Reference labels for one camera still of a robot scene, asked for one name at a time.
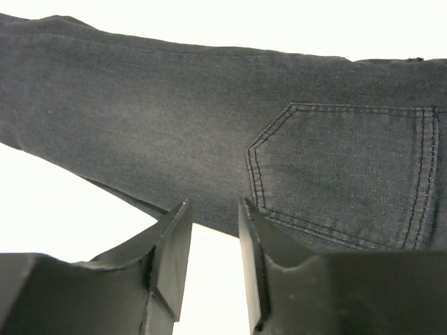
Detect black denim trousers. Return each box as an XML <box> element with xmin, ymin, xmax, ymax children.
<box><xmin>1</xmin><ymin>15</ymin><xmax>446</xmax><ymax>250</ymax></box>

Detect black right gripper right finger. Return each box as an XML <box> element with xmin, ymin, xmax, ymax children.
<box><xmin>238</xmin><ymin>198</ymin><xmax>446</xmax><ymax>334</ymax></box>

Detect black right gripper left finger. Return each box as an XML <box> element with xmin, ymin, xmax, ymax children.
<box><xmin>1</xmin><ymin>201</ymin><xmax>193</xmax><ymax>335</ymax></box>

